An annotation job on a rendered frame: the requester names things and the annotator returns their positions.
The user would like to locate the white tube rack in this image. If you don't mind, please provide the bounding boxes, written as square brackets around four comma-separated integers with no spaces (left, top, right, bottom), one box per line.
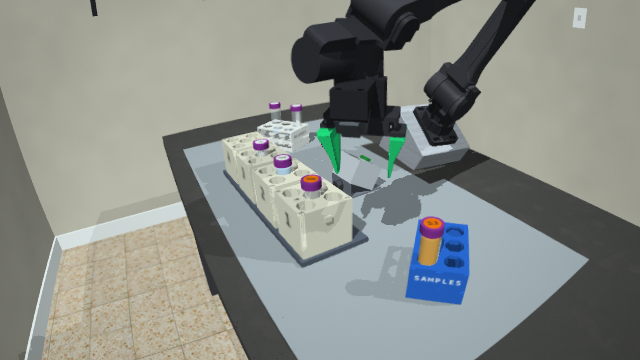
[257,120,309,153]

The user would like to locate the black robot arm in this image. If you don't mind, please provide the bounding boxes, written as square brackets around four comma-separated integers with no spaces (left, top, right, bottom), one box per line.
[291,0,536,146]

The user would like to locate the blue sample rack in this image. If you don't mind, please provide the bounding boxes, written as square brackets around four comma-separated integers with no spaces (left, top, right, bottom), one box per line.
[405,219,469,305]

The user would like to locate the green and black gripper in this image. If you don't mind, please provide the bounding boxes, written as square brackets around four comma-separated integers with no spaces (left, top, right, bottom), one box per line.
[317,73,407,178]

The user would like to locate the white bucket adapter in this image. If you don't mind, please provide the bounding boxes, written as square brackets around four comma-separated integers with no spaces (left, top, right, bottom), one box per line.
[274,177,352,260]
[235,143,292,204]
[222,131,268,185]
[252,158,318,229]

